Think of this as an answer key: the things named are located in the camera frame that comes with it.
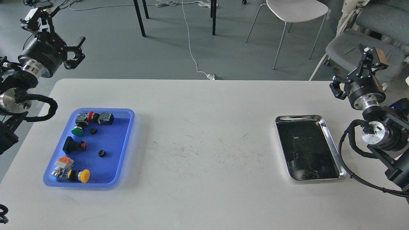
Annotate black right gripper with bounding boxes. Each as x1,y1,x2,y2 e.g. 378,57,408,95
329,44,389,111

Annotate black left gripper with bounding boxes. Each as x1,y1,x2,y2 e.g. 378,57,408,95
18,6,86,78

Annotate small black gear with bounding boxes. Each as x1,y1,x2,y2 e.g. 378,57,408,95
98,149,106,157
89,127,97,134

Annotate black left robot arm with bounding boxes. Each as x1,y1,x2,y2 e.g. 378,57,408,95
0,6,85,153

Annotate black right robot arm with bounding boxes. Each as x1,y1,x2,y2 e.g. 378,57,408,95
329,46,409,198

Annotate grey upholstered chair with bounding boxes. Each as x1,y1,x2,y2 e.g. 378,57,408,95
309,29,405,84

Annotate grey chair in corner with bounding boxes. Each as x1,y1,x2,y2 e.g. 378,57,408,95
336,0,409,56

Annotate silver metal tray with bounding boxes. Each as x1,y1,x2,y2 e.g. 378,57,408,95
275,115,346,182

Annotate black table leg left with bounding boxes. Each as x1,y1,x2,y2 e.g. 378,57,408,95
133,0,149,37

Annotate black table leg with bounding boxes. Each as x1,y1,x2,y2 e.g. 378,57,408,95
210,0,217,35
133,0,149,37

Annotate white plastic chair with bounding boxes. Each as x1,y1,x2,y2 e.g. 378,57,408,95
245,0,329,70

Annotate blue plastic tray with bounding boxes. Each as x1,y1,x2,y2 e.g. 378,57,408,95
43,108,135,188

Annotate orange grey contact block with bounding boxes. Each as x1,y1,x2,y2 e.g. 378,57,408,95
55,156,74,169

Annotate yellow mushroom push button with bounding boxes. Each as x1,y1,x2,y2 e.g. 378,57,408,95
51,169,90,183

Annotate black table leg right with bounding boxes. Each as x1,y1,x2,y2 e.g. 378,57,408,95
210,0,217,35

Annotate green push button switch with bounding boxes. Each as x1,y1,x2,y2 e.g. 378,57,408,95
71,112,89,136

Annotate red push button switch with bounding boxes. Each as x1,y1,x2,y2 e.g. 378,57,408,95
87,111,114,125

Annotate white floor cable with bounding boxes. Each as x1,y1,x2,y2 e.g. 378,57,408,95
69,0,221,80

